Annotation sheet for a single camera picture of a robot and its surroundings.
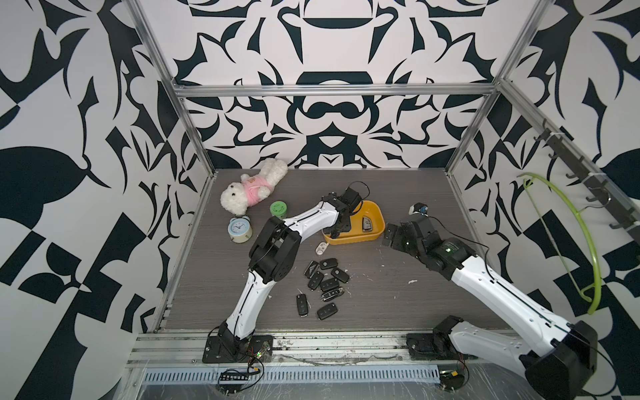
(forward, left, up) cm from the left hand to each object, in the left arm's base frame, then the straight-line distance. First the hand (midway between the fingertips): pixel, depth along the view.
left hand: (339, 221), depth 99 cm
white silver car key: (-10, +7, -2) cm, 13 cm away
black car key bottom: (-32, +6, -2) cm, 33 cm away
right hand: (-13, -16, +13) cm, 25 cm away
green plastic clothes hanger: (-36, -55, +21) cm, 69 cm away
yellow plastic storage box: (-8, -6, +2) cm, 10 cm away
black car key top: (-16, +5, -2) cm, 17 cm away
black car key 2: (-22, +10, -3) cm, 24 cm away
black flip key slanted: (-18, +11, -3) cm, 21 cm away
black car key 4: (-30, +14, -3) cm, 34 cm away
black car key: (-20, +1, -2) cm, 20 cm away
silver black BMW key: (-1, -11, -2) cm, 11 cm away
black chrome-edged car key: (-28, +6, -3) cm, 28 cm away
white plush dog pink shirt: (+9, +40, +5) cm, 41 cm away
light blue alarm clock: (-3, +37, +2) cm, 37 cm away
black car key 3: (-24, +5, -2) cm, 24 cm away
